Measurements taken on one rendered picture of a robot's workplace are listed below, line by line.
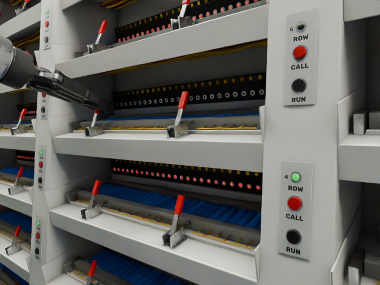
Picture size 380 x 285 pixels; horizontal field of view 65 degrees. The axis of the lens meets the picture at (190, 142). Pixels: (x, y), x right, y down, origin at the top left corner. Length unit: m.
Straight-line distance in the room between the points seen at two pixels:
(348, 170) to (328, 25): 0.18
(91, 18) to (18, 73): 0.41
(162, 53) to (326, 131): 0.33
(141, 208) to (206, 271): 0.24
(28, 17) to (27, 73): 0.49
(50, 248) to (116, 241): 0.30
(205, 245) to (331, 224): 0.23
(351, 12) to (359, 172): 0.19
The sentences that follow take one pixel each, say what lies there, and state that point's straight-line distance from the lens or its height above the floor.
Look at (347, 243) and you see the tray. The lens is 0.48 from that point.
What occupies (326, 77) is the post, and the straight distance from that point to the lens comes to 0.41.
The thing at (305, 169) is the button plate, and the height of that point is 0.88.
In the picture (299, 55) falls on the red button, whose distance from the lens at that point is 0.42.
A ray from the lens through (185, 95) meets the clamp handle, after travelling 0.56.
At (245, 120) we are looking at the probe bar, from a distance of 0.52.
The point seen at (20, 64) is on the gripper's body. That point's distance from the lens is 0.64.
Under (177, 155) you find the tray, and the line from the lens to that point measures 0.52.
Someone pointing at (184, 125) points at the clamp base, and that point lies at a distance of 0.54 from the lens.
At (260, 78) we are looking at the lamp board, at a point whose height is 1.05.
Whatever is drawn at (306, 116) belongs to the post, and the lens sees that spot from 0.41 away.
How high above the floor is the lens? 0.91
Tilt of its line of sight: 1 degrees up
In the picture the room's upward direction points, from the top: 2 degrees clockwise
